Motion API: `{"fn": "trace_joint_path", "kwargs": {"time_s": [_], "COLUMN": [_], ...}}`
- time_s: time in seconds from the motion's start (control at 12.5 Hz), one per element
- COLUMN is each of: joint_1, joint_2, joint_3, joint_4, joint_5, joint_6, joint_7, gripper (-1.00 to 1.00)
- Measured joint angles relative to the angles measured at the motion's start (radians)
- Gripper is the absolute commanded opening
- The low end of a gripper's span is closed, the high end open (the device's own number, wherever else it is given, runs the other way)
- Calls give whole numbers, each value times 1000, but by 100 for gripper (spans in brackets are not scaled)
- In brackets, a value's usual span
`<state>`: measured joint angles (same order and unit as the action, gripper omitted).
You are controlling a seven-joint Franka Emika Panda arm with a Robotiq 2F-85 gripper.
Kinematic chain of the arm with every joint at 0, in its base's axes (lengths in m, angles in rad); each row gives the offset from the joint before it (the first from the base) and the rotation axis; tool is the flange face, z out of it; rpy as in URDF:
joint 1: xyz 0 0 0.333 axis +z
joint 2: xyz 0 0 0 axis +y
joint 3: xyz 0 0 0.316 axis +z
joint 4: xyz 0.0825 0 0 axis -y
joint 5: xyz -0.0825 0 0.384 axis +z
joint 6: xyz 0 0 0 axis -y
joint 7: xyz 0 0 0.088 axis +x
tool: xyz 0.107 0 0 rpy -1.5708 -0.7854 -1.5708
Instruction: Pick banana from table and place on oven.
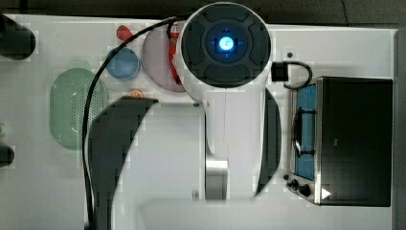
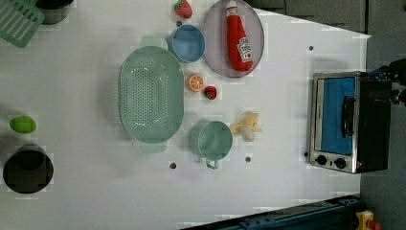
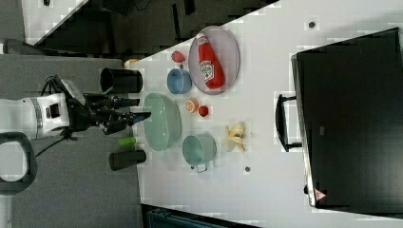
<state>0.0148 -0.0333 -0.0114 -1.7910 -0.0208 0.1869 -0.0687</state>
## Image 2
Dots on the plush peeled banana toy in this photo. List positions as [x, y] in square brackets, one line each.
[247, 126]

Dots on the black toaster oven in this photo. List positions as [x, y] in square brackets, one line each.
[350, 123]

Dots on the small red strawberry toy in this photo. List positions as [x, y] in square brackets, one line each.
[210, 92]

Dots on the orange slice toy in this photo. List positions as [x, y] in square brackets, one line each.
[194, 83]

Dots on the green oval colander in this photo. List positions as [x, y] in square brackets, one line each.
[151, 94]

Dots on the plush red ketchup bottle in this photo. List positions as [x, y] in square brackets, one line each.
[239, 49]

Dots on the blue bowl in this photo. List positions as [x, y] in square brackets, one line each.
[187, 43]

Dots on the grey round plate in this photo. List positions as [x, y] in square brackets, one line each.
[214, 28]

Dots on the large red strawberry toy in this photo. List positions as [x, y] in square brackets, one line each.
[183, 9]

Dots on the green lime toy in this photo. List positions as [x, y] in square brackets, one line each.
[23, 124]

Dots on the dark grey pot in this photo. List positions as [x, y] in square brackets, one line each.
[54, 10]

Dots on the black round cup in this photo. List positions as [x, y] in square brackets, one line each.
[29, 170]

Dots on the yellow red emergency button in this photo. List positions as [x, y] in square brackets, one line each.
[367, 222]

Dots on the green slotted dish rack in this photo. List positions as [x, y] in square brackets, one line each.
[19, 21]

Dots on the green cup with handle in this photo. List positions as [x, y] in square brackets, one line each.
[212, 141]

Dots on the blue metal frame rail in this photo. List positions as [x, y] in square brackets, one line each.
[332, 214]

